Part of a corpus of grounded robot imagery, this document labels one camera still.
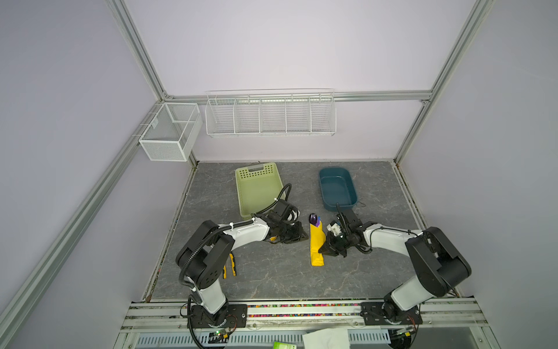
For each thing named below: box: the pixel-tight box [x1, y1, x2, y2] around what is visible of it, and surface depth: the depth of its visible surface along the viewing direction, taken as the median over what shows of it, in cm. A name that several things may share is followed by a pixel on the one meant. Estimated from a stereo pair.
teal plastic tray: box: [318, 167, 359, 212], surface depth 111 cm
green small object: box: [273, 341, 298, 349], surface depth 68 cm
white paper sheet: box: [302, 327, 351, 349], surface depth 64 cm
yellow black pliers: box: [222, 252, 237, 280], surface depth 86 cm
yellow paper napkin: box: [309, 220, 327, 267], surface depth 91 cm
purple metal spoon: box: [308, 212, 321, 227], surface depth 99 cm
